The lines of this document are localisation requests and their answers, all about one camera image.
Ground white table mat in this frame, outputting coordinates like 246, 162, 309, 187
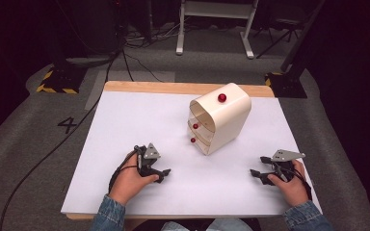
60, 90, 323, 217

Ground person's legs in jeans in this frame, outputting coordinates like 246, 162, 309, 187
159, 218, 254, 231

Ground person's right hand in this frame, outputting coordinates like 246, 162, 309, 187
267, 159, 310, 208

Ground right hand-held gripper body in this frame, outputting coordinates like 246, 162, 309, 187
269, 148, 306, 185

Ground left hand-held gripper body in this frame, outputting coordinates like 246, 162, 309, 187
133, 142, 162, 178

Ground cream mini drawer cabinet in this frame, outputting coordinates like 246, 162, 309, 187
186, 82, 252, 157

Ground thin black floor cable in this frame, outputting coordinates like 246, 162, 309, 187
121, 51, 166, 84

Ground black slanted stand pole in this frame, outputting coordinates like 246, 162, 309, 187
279, 0, 328, 74

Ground long black floor cable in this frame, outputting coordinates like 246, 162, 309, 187
0, 47, 124, 231

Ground right hand-held gripper black cable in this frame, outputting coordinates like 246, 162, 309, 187
287, 166, 313, 202

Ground cream drawer with red knob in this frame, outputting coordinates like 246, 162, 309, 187
187, 131, 211, 156
187, 117, 216, 142

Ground wooden table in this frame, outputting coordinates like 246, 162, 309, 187
65, 80, 323, 222

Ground person's left hand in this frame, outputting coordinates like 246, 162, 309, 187
108, 151, 160, 207

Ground left hand-held gripper black cable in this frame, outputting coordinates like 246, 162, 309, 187
108, 149, 142, 194

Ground black stand base striped tape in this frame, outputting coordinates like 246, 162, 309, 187
36, 64, 87, 95
264, 70, 308, 99

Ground black tripod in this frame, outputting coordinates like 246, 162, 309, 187
255, 17, 304, 60

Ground white metal table frame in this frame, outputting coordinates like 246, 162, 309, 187
174, 0, 260, 60

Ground hand-held gripper black cable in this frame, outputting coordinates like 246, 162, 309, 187
287, 166, 313, 202
108, 149, 142, 194

